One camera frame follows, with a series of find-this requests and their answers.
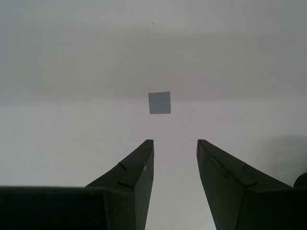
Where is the grey square tape mark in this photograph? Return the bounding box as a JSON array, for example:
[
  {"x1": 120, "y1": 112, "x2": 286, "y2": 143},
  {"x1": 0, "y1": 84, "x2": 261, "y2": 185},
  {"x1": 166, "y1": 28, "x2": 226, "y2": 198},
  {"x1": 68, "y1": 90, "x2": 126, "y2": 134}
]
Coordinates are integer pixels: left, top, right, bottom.
[{"x1": 148, "y1": 91, "x2": 172, "y2": 115}]

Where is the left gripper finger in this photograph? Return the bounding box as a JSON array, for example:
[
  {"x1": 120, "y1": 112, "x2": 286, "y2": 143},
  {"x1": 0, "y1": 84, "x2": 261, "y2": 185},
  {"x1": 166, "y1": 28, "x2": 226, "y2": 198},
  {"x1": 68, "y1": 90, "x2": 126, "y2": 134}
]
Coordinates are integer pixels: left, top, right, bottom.
[
  {"x1": 0, "y1": 139, "x2": 155, "y2": 230},
  {"x1": 196, "y1": 139, "x2": 307, "y2": 230}
]

